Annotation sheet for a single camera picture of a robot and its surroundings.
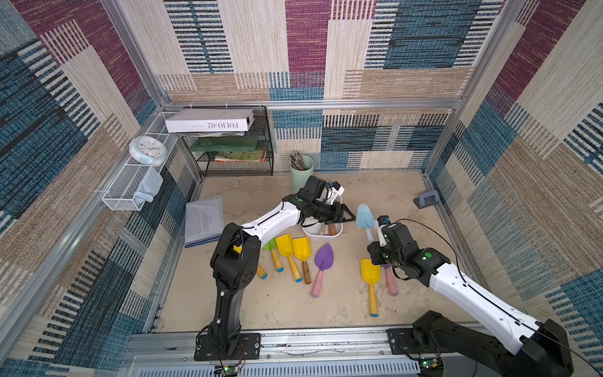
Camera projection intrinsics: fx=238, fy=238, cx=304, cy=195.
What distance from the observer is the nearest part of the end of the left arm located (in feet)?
A: 2.26

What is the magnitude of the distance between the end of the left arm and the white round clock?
0.43 meters

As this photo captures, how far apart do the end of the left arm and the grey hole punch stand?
418 millimetres

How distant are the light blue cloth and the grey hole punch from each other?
3.36ft

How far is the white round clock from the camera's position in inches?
28.9

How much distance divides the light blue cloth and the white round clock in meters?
0.03

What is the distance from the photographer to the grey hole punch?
42.2 inches

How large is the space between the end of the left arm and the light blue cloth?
0.38m

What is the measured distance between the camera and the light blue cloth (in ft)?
2.18

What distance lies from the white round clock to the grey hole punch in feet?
3.40
